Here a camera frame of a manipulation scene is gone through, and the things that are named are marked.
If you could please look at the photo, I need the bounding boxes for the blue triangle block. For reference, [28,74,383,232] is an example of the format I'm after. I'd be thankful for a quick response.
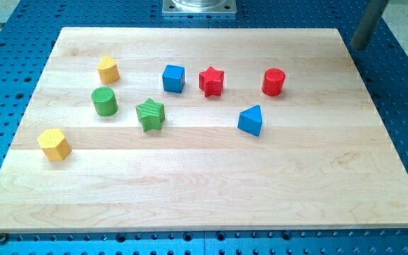
[237,105,263,137]

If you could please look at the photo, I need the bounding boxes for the red star block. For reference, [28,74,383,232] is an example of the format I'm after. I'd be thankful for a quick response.
[199,67,225,97]

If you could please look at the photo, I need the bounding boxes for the green star block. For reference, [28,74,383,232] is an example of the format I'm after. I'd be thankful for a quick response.
[135,98,165,132]

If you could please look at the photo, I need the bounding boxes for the blue cube block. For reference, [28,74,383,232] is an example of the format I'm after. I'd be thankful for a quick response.
[162,64,185,93]

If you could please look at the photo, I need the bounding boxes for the light wooden board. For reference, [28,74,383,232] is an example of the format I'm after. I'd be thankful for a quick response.
[0,27,408,233]

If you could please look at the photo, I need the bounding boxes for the red cylinder block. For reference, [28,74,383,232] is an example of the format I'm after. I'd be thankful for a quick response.
[261,68,286,96]

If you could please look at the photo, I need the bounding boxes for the green cylinder block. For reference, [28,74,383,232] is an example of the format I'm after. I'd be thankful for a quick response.
[91,86,118,116]

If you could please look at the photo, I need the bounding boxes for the yellow heart block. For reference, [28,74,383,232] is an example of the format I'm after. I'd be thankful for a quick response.
[96,55,120,84]

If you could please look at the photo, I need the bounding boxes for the yellow hexagon block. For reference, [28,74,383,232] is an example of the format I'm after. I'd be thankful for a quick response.
[38,128,72,161]

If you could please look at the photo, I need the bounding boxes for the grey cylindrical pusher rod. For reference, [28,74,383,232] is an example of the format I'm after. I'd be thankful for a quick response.
[350,0,389,51]

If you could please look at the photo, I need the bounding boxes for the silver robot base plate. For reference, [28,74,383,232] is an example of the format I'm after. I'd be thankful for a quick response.
[161,0,237,16]

